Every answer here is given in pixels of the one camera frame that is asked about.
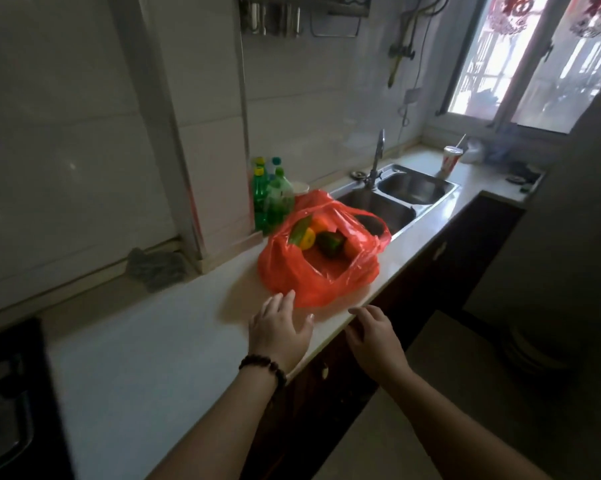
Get person's left forearm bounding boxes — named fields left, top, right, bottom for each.
left=146, top=366, right=281, bottom=480

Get gas pipe with valve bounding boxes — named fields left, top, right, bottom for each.
left=386, top=0, right=451, bottom=89

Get red plastic bag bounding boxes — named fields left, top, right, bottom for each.
left=258, top=190, right=392, bottom=308

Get wall utensil rack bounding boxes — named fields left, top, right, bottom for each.
left=239, top=0, right=372, bottom=38

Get grey dish cloth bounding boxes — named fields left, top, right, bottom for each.
left=127, top=248, right=187, bottom=293

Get chrome faucet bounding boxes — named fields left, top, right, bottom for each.
left=363, top=129, right=386, bottom=190

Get black gas stove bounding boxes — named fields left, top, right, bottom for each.
left=0, top=317, right=76, bottom=480

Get dark bead bracelet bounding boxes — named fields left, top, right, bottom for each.
left=239, top=355, right=287, bottom=391

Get person's right forearm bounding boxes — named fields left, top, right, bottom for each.
left=388, top=371, right=551, bottom=480

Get person's left hand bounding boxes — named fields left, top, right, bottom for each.
left=248, top=290, right=315, bottom=371

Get person's right hand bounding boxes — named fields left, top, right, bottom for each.
left=344, top=305, right=412, bottom=381

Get red and white paper cup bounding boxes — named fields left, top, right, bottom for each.
left=440, top=146, right=464, bottom=179

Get green pepper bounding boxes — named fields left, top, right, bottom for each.
left=315, top=231, right=346, bottom=258

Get green bottle yellow cap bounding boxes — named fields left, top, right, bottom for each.
left=253, top=167, right=270, bottom=231

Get stainless steel double sink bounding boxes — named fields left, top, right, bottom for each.
left=330, top=164, right=461, bottom=239

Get dark cabinet front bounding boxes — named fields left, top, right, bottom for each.
left=241, top=195, right=526, bottom=480

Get dark items on counter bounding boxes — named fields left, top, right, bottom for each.
left=505, top=161, right=545, bottom=194

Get window with red decorations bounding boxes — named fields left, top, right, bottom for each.
left=438, top=0, right=601, bottom=135

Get green plastic bottle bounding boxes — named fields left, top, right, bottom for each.
left=264, top=167, right=296, bottom=235

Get white plastic bag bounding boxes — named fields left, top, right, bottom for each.
left=459, top=140, right=487, bottom=165

